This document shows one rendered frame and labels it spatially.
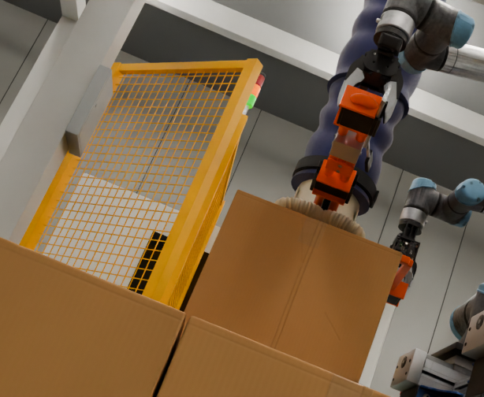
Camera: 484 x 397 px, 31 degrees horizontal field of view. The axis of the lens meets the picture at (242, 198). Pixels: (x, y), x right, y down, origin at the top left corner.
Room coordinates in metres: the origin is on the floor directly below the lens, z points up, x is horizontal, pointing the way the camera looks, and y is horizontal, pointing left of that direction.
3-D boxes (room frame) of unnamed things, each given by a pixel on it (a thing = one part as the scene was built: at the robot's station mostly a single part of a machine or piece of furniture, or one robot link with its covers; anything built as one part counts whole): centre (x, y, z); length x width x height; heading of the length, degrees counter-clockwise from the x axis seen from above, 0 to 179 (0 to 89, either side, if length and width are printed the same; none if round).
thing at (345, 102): (1.52, -0.15, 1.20); 0.08 x 0.07 x 0.05; 174
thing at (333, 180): (1.87, -0.19, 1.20); 0.10 x 0.08 x 0.06; 84
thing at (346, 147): (1.66, -0.17, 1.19); 0.07 x 0.07 x 0.04; 84
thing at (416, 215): (2.36, -0.50, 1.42); 0.08 x 0.08 x 0.05
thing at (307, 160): (2.12, -0.22, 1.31); 0.23 x 0.23 x 0.04
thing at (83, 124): (3.00, 0.65, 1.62); 0.20 x 0.05 x 0.30; 178
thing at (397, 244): (2.36, -0.50, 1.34); 0.09 x 0.08 x 0.12; 174
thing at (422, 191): (2.36, -0.50, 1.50); 0.09 x 0.08 x 0.11; 90
